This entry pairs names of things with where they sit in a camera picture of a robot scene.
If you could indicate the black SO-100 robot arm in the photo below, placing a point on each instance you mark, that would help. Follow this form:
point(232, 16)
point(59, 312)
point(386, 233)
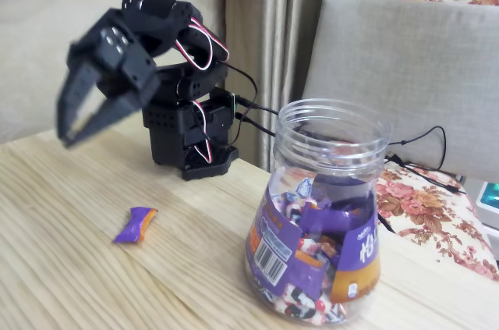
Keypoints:
point(171, 123)

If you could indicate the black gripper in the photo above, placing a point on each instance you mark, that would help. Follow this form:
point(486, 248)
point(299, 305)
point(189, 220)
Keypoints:
point(125, 69)

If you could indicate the grey fabric cushion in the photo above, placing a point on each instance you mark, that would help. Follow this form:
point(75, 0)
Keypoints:
point(390, 72)

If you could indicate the clear plastic candy jar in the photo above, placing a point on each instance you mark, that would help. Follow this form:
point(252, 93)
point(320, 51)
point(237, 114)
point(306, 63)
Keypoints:
point(319, 197)

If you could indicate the purple orange candy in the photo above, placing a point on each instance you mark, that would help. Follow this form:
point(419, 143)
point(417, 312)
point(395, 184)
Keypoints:
point(134, 226)

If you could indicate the floral upholstered white chair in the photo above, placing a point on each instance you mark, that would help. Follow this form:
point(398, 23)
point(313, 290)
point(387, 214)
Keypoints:
point(429, 205)

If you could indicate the beige curtain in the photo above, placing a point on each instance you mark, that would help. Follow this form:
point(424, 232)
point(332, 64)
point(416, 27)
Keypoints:
point(273, 33)

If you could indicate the white box with teal content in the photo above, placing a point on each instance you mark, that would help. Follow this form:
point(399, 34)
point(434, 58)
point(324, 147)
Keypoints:
point(491, 197)

